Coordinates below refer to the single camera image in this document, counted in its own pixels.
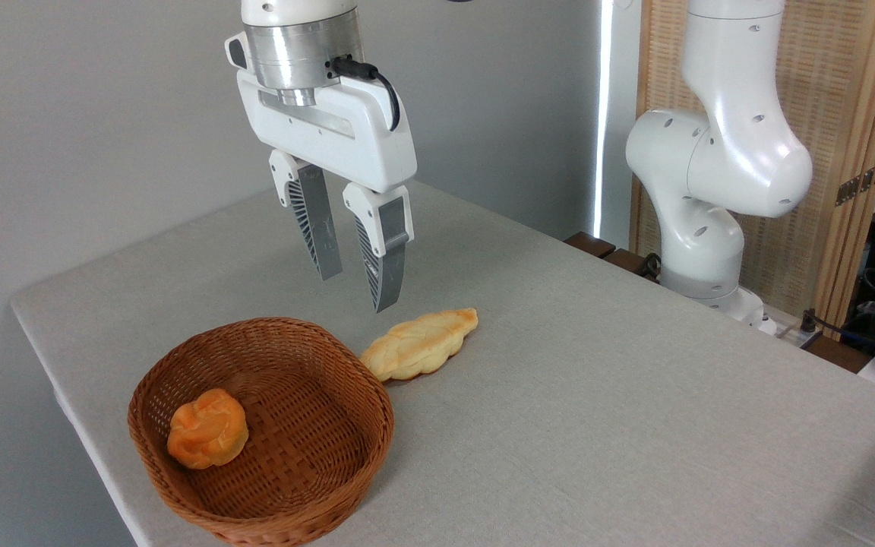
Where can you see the long braided bread loaf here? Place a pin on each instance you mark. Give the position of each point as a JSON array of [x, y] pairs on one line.
[[418, 346]]

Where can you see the grey tablecloth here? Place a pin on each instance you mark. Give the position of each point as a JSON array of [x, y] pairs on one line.
[[635, 418]]

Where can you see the dark brown wooden block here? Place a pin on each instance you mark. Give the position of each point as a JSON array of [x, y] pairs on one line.
[[836, 353], [627, 262], [589, 244]]

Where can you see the brown wicker basket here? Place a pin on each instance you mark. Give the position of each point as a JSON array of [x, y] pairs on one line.
[[293, 471]]

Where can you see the round orange bread roll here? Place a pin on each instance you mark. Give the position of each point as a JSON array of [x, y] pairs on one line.
[[207, 429]]

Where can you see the black screen hinge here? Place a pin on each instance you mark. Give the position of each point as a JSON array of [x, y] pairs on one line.
[[859, 184]]

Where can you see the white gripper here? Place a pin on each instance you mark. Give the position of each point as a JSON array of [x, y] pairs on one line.
[[346, 144]]

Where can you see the bamboo folding screen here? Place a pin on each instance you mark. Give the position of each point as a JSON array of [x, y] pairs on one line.
[[840, 76]]

